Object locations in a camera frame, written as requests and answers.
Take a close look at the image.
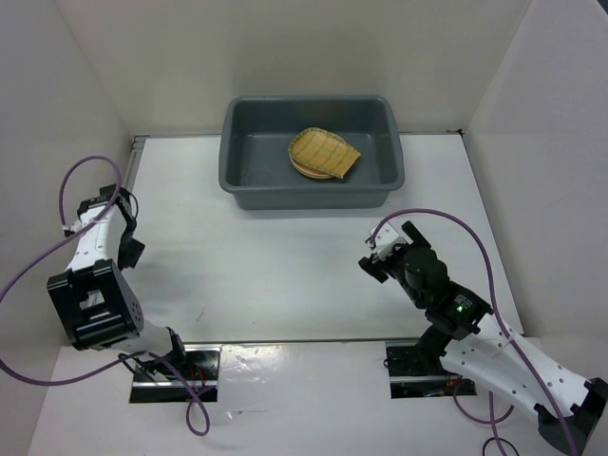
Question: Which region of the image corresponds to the tan plate with bear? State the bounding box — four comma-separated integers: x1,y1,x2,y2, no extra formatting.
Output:
290,159,333,180

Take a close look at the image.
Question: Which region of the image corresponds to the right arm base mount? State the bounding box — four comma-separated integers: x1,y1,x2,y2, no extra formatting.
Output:
383,339,477,399

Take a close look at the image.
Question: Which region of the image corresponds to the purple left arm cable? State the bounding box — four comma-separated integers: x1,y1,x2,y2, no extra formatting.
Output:
0,156,219,436

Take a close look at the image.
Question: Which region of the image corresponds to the grey plastic bin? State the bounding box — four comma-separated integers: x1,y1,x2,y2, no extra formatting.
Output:
218,95,405,210

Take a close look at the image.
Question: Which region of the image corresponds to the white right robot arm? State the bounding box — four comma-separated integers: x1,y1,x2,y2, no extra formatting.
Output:
359,222,607,455

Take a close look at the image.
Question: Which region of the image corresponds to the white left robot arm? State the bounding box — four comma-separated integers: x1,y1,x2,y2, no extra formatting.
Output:
47,184,194,380

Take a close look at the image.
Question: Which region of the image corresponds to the woven bamboo tray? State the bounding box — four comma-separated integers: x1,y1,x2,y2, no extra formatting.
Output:
288,127,361,180

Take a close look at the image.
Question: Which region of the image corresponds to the black cable loop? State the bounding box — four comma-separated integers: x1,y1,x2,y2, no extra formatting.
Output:
483,437,519,456

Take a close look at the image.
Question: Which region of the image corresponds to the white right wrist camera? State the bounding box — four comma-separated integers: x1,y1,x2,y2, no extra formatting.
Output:
366,222,409,262

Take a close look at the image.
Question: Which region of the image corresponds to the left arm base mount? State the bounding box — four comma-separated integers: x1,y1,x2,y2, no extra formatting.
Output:
118,345,221,404

